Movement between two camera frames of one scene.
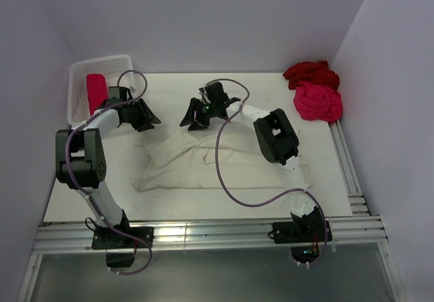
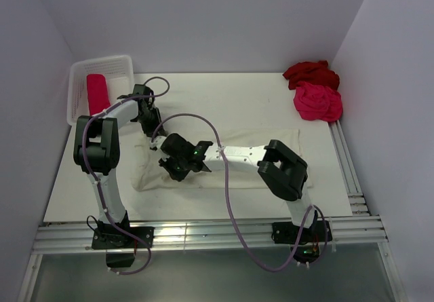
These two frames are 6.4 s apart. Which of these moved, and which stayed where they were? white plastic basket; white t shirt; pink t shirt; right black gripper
Moved: right black gripper
Stayed: white plastic basket; white t shirt; pink t shirt
